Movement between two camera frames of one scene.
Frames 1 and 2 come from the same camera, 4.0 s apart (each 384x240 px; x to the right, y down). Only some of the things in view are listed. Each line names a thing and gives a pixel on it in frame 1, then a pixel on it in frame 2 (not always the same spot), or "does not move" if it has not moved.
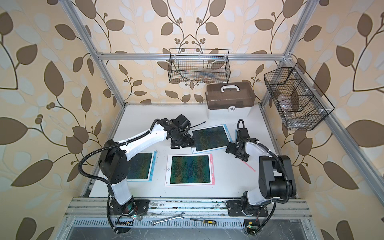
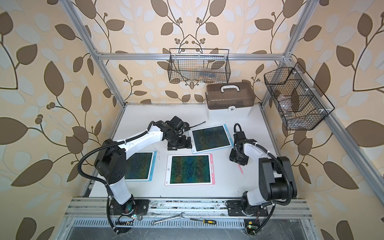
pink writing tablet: [190, 169] does not move
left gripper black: [187, 144] does not move
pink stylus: [248, 165] -> [240, 168]
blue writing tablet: [141, 167] does not move
